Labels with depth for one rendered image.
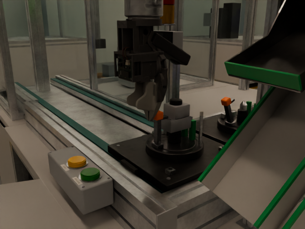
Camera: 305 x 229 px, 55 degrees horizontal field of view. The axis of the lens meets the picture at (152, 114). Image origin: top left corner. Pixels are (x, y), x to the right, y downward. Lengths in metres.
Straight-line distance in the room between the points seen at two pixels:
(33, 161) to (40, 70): 0.74
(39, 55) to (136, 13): 1.09
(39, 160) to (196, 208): 0.56
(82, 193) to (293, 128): 0.40
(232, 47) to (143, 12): 5.11
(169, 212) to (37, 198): 0.37
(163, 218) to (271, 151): 0.21
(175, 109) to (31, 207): 0.40
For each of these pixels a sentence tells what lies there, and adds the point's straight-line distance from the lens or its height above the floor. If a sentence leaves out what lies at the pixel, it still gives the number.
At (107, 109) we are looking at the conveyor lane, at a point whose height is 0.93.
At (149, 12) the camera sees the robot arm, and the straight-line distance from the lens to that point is 0.57.
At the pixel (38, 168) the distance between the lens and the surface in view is 0.93.
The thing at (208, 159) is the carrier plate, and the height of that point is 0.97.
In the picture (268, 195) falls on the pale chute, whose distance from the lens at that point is 0.48.
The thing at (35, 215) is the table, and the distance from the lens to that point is 0.73.
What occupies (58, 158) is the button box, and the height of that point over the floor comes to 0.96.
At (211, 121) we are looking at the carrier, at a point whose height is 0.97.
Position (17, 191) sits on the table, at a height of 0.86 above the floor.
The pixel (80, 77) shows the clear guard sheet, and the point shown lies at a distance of 2.00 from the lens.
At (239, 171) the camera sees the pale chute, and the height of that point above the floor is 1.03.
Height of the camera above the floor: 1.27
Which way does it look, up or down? 18 degrees down
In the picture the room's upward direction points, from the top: straight up
